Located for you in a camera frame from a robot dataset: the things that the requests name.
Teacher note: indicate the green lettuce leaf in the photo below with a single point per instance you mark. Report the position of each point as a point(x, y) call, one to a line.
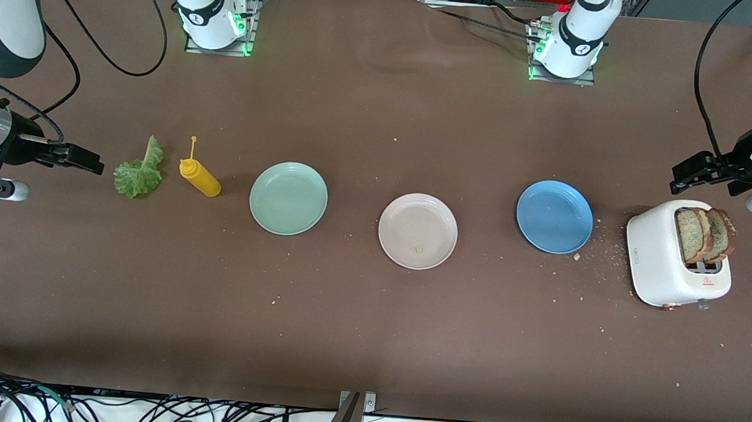
point(136, 180)

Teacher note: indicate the brown table cover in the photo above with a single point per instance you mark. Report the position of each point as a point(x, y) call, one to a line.
point(356, 105)

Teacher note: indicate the blue plate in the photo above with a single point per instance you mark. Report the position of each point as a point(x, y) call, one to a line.
point(554, 216)

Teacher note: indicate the light green plate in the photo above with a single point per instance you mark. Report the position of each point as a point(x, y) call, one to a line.
point(288, 199)

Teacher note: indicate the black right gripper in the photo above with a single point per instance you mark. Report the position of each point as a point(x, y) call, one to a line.
point(24, 138)

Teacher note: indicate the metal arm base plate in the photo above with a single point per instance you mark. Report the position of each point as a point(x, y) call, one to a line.
point(563, 80)
point(252, 40)

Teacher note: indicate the silver corner bracket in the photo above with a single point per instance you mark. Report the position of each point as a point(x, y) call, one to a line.
point(369, 403)

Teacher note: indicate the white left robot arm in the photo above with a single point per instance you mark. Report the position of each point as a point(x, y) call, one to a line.
point(579, 34)

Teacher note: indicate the yellow mustard squeeze bottle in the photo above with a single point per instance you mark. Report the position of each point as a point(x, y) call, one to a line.
point(203, 181)

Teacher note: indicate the brown bread slice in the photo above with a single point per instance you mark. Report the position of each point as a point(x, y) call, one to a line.
point(725, 235)
point(689, 237)

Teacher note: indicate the beige plate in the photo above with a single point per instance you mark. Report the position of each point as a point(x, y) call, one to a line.
point(414, 226)

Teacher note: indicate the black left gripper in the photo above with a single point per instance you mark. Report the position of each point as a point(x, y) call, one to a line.
point(741, 155)

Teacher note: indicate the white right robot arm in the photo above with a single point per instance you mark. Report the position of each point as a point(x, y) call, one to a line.
point(9, 12)

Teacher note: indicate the white toaster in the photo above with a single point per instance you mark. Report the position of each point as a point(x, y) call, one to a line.
point(654, 254)

